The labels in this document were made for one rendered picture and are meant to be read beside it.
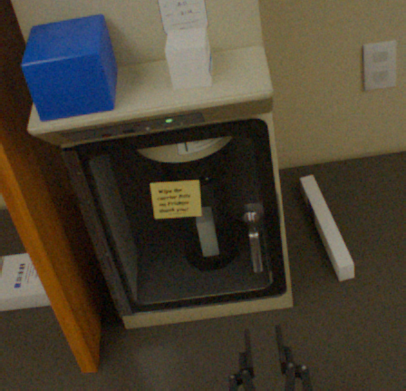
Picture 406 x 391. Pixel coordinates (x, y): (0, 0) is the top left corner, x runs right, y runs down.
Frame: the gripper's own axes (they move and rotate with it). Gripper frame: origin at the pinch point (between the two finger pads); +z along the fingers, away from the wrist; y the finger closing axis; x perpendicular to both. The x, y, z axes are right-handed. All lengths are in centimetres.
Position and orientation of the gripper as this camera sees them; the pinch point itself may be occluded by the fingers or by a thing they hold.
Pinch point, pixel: (265, 350)
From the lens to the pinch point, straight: 111.7
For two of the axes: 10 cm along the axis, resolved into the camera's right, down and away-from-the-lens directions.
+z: -0.5, -6.5, 7.6
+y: -9.9, 1.3, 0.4
